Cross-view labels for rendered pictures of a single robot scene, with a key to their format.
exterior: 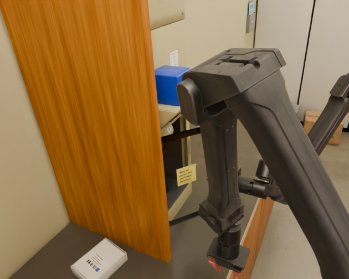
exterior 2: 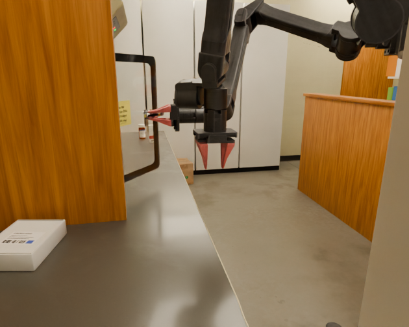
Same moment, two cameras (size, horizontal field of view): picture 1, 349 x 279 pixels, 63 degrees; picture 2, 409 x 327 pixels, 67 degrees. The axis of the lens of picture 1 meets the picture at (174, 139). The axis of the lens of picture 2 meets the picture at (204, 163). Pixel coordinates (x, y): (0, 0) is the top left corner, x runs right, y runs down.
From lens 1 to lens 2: 66 cm
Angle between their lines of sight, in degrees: 40
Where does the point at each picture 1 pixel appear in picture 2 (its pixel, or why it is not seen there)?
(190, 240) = (137, 201)
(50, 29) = not seen: outside the picture
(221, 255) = (213, 129)
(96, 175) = (2, 104)
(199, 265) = (163, 211)
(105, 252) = (29, 228)
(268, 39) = not seen: hidden behind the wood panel
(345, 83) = (243, 12)
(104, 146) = (25, 45)
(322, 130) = (237, 50)
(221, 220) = (222, 56)
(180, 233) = not seen: hidden behind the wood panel
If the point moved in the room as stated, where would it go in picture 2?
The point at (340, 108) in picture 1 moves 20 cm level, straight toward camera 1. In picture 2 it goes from (245, 32) to (262, 23)
